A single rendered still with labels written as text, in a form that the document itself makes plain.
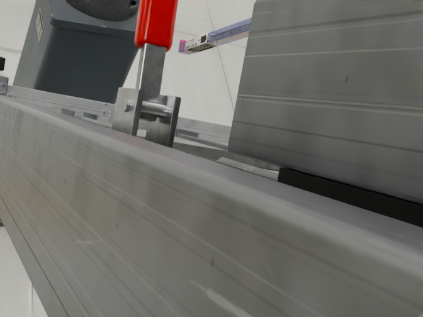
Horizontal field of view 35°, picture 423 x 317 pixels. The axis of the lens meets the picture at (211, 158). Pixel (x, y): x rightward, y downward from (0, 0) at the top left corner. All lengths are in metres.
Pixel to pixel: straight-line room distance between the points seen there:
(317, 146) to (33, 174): 0.15
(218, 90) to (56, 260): 1.86
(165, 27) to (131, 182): 0.14
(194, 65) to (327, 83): 1.95
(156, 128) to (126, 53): 0.93
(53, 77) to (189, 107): 0.79
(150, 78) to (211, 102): 1.73
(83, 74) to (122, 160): 1.08
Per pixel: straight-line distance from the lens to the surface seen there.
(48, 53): 1.20
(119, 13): 1.17
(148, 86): 0.28
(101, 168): 0.18
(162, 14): 0.29
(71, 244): 0.20
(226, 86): 2.10
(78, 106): 0.73
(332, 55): 0.16
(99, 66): 1.23
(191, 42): 0.72
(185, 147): 0.56
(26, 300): 1.42
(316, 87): 0.16
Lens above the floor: 1.22
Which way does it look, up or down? 42 degrees down
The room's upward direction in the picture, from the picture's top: 32 degrees clockwise
